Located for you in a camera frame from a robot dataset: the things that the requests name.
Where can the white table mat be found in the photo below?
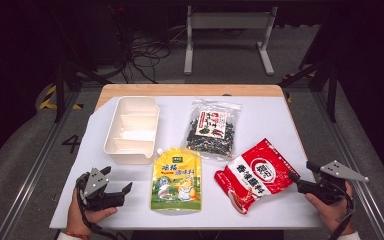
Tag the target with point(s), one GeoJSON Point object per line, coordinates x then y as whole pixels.
{"type": "Point", "coordinates": [263, 116]}

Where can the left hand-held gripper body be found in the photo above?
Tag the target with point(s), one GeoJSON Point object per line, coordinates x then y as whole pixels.
{"type": "Point", "coordinates": [95, 186]}

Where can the white divided plastic container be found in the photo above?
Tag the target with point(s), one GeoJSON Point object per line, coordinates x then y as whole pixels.
{"type": "Point", "coordinates": [130, 135]}

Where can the person's right hand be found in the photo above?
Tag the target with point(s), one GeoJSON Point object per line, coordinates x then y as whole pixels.
{"type": "Point", "coordinates": [331, 213]}

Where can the clear bag of dark seaweed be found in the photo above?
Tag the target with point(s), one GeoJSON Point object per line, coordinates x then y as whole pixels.
{"type": "Point", "coordinates": [211, 133]}

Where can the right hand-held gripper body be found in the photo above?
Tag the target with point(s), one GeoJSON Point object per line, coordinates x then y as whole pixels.
{"type": "Point", "coordinates": [326, 186]}

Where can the yellow black hazard tape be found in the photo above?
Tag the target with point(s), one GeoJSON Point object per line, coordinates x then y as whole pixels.
{"type": "Point", "coordinates": [48, 100]}

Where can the red seasoning packet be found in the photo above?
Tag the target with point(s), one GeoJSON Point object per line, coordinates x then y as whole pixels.
{"type": "Point", "coordinates": [256, 176]}

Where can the aluminium floor rail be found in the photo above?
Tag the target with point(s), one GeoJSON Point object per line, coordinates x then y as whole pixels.
{"type": "Point", "coordinates": [350, 156]}
{"type": "Point", "coordinates": [33, 166]}

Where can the black tripod stand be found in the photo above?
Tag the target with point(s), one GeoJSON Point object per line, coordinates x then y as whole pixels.
{"type": "Point", "coordinates": [330, 83]}
{"type": "Point", "coordinates": [60, 86]}

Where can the person's left hand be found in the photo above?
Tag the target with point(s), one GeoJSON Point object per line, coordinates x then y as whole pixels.
{"type": "Point", "coordinates": [80, 216]}

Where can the white metal desk frame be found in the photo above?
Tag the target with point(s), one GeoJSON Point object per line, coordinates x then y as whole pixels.
{"type": "Point", "coordinates": [228, 20]}

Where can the yellow spout pouch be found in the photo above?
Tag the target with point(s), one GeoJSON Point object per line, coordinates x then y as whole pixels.
{"type": "Point", "coordinates": [176, 180]}

